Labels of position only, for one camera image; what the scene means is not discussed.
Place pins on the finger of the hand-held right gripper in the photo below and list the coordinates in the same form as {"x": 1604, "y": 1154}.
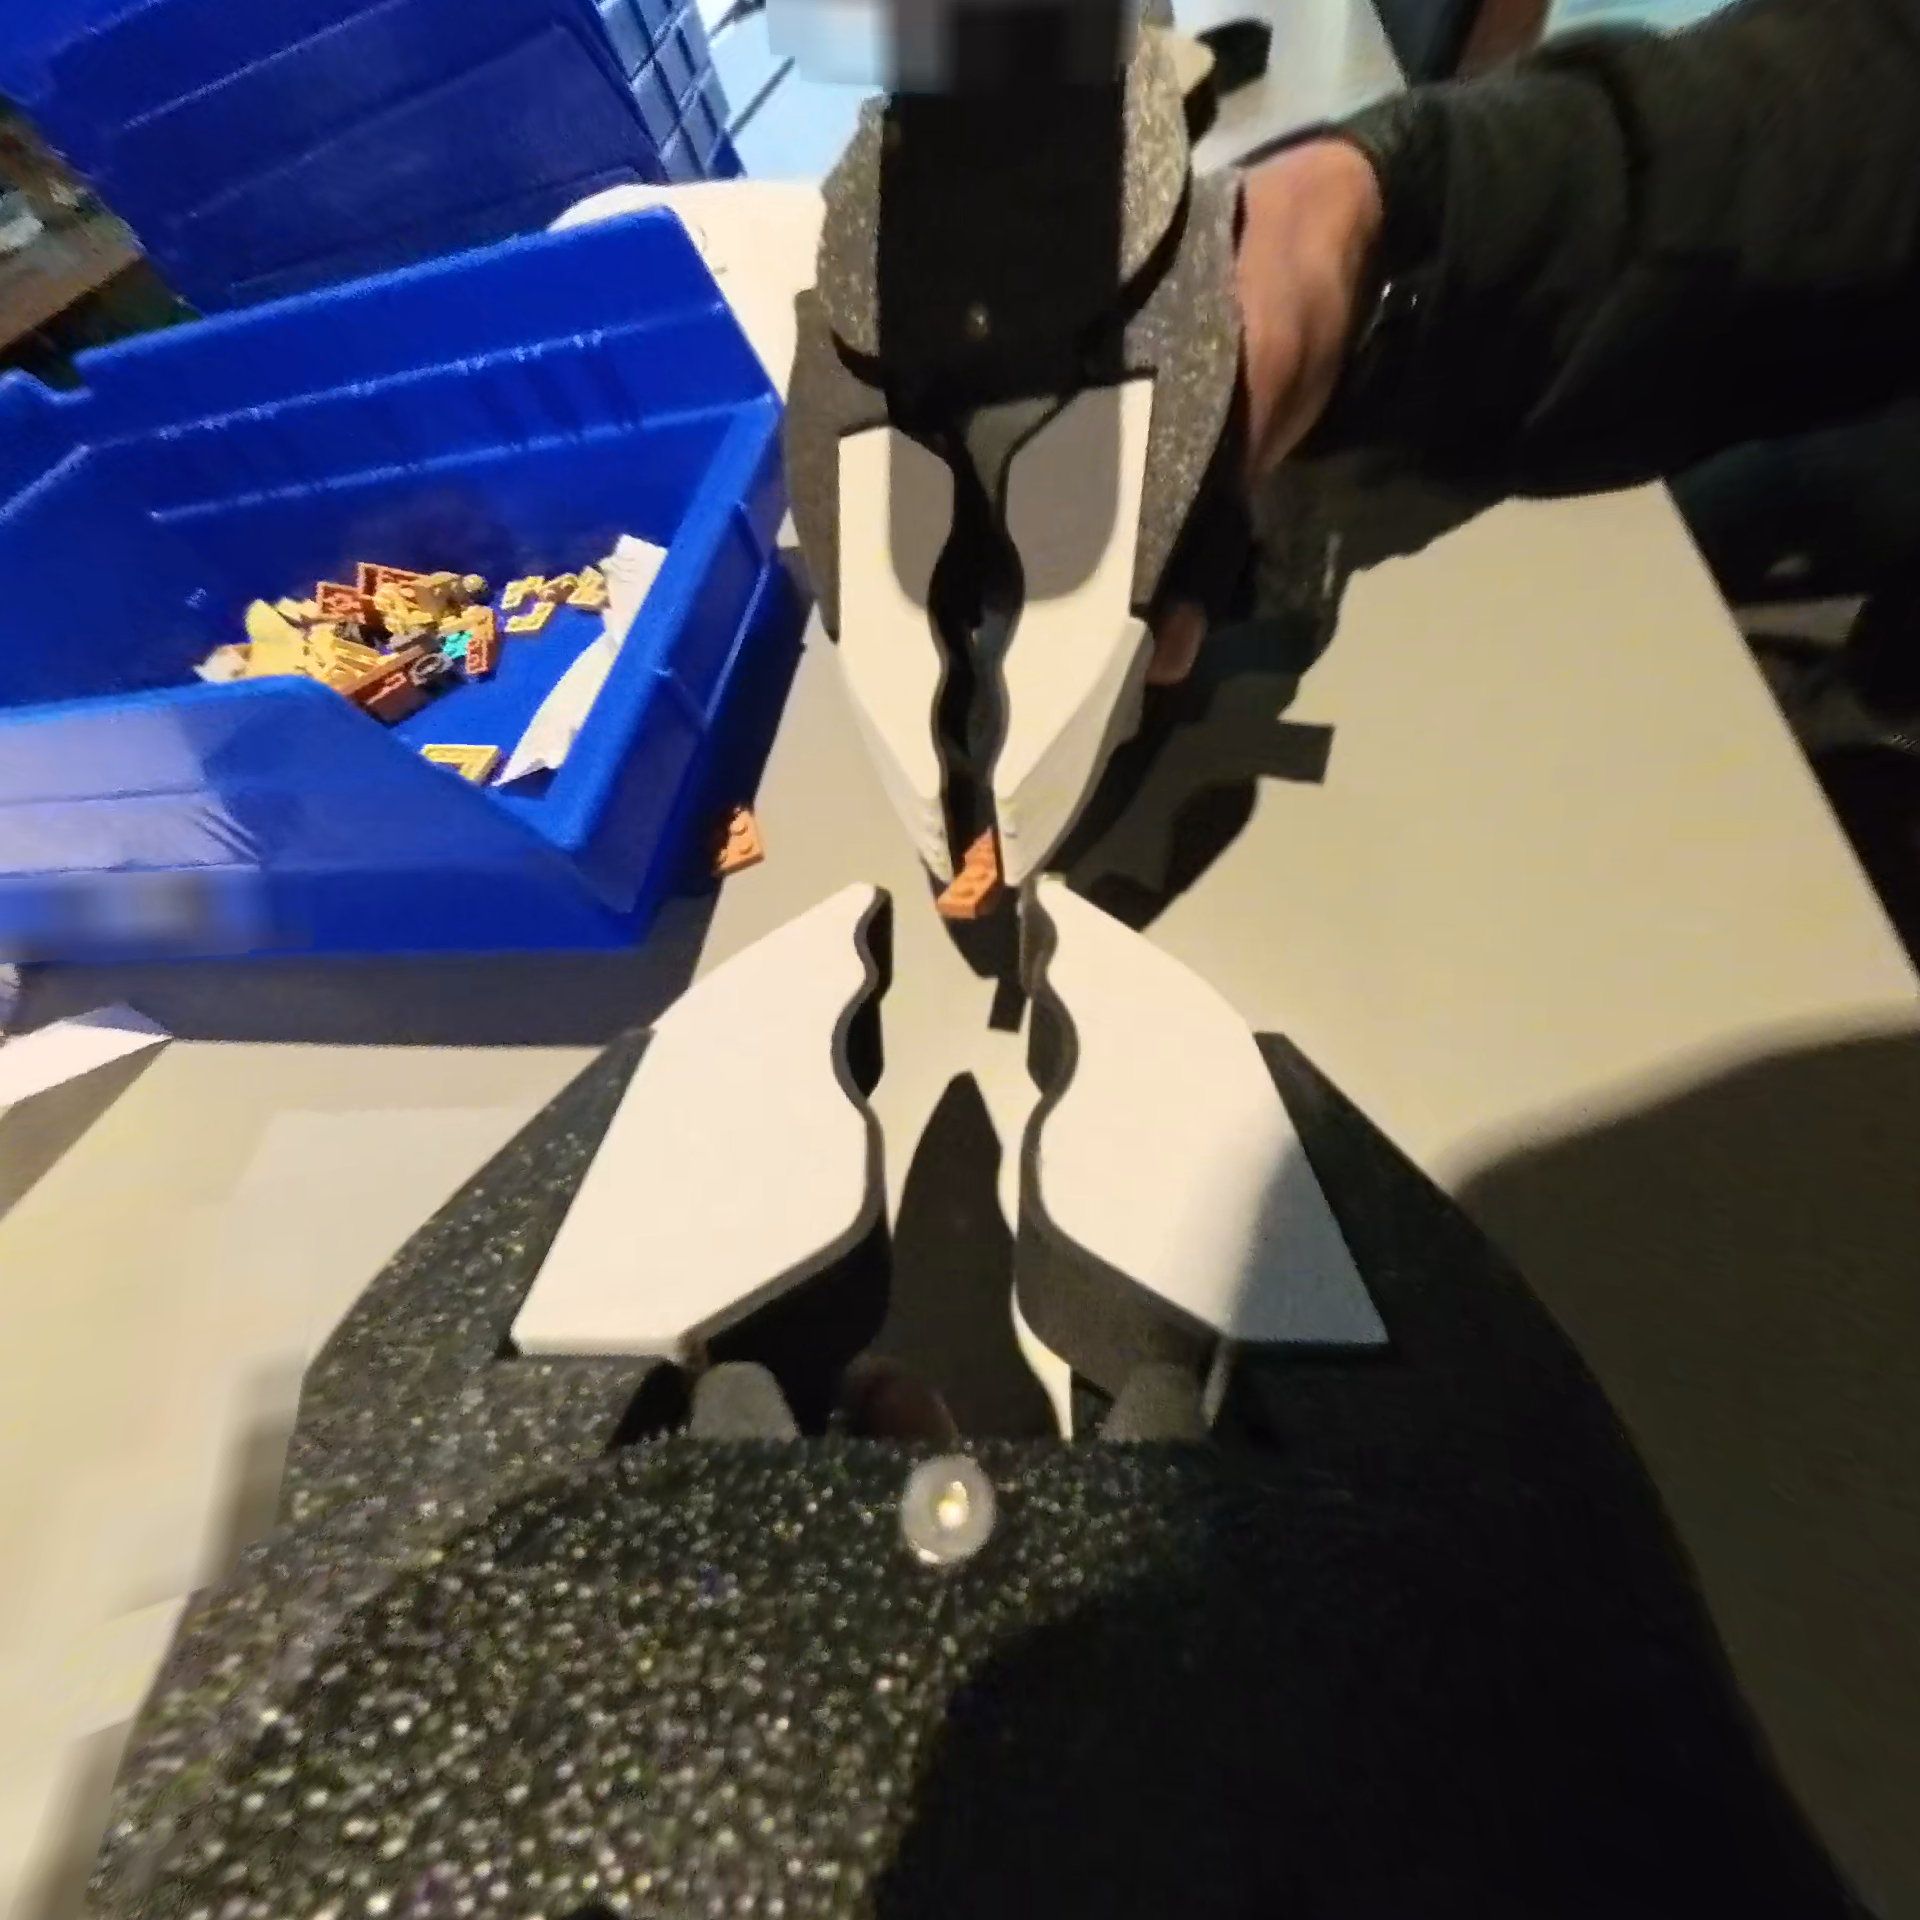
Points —
{"x": 1072, "y": 675}
{"x": 885, "y": 598}

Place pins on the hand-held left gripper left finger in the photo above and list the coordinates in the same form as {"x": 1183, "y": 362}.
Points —
{"x": 704, "y": 1184}

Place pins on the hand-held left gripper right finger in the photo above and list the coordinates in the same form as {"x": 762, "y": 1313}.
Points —
{"x": 1201, "y": 1201}

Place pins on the brown long toy brick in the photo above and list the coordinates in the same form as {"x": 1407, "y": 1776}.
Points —
{"x": 973, "y": 882}

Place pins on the brown plate toy brick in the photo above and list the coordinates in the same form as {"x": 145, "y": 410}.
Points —
{"x": 740, "y": 844}

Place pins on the person's right forearm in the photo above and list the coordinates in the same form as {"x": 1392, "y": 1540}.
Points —
{"x": 1650, "y": 253}

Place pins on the person's right hand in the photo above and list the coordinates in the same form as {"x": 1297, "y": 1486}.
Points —
{"x": 1312, "y": 299}

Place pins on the white paper slip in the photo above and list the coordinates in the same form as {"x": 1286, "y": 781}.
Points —
{"x": 562, "y": 721}

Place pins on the pile of small toy bricks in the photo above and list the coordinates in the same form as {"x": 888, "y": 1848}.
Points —
{"x": 390, "y": 629}

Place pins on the blue storage bin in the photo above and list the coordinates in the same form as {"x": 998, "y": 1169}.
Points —
{"x": 375, "y": 420}

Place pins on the white paper bag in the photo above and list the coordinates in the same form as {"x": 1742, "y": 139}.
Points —
{"x": 77, "y": 1049}

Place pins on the stacked blue storage bins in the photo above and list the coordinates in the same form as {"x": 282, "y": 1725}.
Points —
{"x": 375, "y": 118}

